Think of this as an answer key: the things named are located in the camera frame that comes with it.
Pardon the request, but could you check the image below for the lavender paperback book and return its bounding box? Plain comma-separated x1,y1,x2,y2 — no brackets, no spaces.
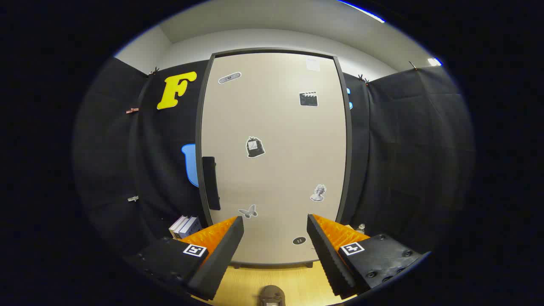
181,217,203,239

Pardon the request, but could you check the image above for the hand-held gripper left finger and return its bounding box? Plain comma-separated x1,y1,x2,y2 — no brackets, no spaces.
125,216,245,301

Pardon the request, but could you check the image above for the black door handle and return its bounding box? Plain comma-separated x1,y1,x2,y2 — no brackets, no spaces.
202,156,221,211

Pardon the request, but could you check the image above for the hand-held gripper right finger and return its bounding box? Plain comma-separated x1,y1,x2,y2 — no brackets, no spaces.
307,214,430,299

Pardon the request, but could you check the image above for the brown fuzzy shoe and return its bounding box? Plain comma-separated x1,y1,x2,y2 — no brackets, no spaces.
259,286,286,306

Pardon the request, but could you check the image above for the pale paperback book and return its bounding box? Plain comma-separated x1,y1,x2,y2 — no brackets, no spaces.
169,215,187,236
173,216,194,238

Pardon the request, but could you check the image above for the black backdrop cloth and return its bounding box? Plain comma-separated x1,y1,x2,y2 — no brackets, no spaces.
72,57,476,260

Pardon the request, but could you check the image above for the grey shoe cabinet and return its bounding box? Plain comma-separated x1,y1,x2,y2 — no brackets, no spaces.
195,48,353,269

